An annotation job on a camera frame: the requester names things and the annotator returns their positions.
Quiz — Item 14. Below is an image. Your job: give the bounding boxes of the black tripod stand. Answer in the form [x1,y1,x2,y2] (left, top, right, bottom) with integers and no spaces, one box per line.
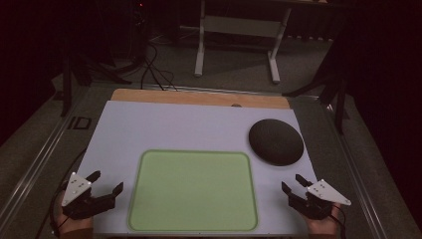
[283,33,351,135]
[60,49,133,118]

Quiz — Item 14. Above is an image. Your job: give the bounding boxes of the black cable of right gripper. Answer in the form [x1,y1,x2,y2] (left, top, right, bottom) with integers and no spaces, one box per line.
[329,212,348,239]

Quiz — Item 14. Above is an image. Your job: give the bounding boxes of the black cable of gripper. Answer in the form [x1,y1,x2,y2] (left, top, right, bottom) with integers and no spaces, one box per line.
[49,148,88,237]
[329,212,348,239]

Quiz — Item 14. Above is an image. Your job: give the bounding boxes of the black floor cables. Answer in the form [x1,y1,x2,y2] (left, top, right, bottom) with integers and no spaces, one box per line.
[139,42,179,92]

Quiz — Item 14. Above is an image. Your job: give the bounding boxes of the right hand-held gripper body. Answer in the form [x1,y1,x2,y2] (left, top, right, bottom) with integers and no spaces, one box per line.
[288,178,352,221]

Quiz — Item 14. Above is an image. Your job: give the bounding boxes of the white table mat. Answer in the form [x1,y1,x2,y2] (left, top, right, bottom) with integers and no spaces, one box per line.
[75,100,318,237]

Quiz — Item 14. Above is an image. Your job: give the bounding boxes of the light green rectangular mat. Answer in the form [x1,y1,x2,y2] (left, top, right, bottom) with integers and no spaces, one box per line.
[127,148,259,233]

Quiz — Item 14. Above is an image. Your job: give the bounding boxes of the aluminium floor rail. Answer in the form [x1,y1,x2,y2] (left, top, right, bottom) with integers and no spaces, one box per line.
[318,96,390,239]
[0,84,88,231]

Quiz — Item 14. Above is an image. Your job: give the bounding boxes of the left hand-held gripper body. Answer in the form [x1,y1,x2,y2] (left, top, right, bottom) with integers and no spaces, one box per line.
[61,171,115,221]

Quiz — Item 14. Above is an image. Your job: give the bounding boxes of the white metal table frame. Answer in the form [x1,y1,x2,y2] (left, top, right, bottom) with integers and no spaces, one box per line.
[193,0,294,85]

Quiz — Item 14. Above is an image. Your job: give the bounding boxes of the person's left hand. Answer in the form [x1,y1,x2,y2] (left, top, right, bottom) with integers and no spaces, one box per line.
[54,200,97,236]

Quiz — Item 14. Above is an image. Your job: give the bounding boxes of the dark equipment tower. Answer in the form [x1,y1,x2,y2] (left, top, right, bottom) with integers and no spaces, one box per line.
[130,0,149,63]

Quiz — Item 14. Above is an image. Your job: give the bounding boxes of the person's right hand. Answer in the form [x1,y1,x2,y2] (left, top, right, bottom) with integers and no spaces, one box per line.
[300,204,342,236]

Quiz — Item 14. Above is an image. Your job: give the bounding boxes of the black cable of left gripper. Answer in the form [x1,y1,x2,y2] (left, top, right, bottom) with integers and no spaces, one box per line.
[49,148,88,237]

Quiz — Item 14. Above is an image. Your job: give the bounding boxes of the dark round domed object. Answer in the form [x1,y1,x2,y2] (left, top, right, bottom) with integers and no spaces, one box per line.
[248,119,305,167]

